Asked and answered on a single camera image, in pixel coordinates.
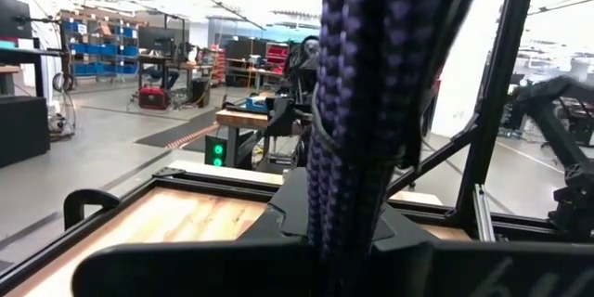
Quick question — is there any black clamp handle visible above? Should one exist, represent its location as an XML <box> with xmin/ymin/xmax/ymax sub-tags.
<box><xmin>63</xmin><ymin>188</ymin><xmax>122</xmax><ymax>232</ymax></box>

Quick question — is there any black cabinet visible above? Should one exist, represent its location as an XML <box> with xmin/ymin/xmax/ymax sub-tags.
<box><xmin>0</xmin><ymin>96</ymin><xmax>51</xmax><ymax>168</ymax></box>

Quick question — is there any blue tool case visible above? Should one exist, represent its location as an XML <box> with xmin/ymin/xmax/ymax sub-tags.
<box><xmin>244</xmin><ymin>96</ymin><xmax>270</xmax><ymax>113</ymax></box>

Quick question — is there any black standing desk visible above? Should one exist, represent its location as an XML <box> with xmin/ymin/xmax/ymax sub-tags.
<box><xmin>0</xmin><ymin>47</ymin><xmax>64</xmax><ymax>98</ymax></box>

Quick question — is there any silver aluminium bracket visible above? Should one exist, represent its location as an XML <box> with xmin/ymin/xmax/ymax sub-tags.
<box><xmin>472</xmin><ymin>184</ymin><xmax>496</xmax><ymax>242</ymax></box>

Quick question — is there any dark floor mat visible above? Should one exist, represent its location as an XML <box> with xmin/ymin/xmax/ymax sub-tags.
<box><xmin>135</xmin><ymin>109</ymin><xmax>220</xmax><ymax>149</ymax></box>

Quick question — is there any black waste bin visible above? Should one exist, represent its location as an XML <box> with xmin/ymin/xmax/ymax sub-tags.
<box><xmin>190</xmin><ymin>77</ymin><xmax>211</xmax><ymax>108</ymax></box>

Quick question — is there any purple braided USB-C cable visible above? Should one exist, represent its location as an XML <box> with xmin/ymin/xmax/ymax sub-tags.
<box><xmin>304</xmin><ymin>0</ymin><xmax>492</xmax><ymax>297</ymax></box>

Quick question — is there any black computer monitor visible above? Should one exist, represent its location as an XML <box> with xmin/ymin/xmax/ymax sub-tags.
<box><xmin>137</xmin><ymin>26</ymin><xmax>177</xmax><ymax>55</ymax></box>

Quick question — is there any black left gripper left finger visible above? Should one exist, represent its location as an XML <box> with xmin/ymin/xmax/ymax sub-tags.
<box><xmin>239</xmin><ymin>166</ymin><xmax>311</xmax><ymax>243</ymax></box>

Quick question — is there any red tool case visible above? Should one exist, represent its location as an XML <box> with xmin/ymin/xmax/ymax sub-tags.
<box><xmin>137</xmin><ymin>84</ymin><xmax>171</xmax><ymax>110</ymax></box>

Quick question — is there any shelf with blue bins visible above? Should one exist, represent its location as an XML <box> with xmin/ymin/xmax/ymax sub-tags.
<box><xmin>59</xmin><ymin>13</ymin><xmax>140</xmax><ymax>80</ymax></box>

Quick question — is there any black monitor on arm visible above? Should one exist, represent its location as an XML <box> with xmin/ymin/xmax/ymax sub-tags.
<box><xmin>0</xmin><ymin>0</ymin><xmax>32</xmax><ymax>41</ymax></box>

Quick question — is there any wooden workbench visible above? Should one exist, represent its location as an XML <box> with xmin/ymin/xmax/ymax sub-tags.
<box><xmin>215</xmin><ymin>109</ymin><xmax>279</xmax><ymax>168</ymax></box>

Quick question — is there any black box with green lights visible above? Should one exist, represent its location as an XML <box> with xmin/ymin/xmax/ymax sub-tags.
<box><xmin>204</xmin><ymin>135</ymin><xmax>228</xmax><ymax>168</ymax></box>

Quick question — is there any red bin rack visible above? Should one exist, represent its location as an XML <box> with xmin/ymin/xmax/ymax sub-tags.
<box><xmin>265</xmin><ymin>42</ymin><xmax>291</xmax><ymax>73</ymax></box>

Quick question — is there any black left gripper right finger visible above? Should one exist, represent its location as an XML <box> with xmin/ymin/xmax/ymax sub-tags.
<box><xmin>369</xmin><ymin>202</ymin><xmax>438</xmax><ymax>252</ymax></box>

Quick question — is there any person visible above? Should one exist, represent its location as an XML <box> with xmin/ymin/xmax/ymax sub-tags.
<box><xmin>141</xmin><ymin>65</ymin><xmax>180</xmax><ymax>92</ymax></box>

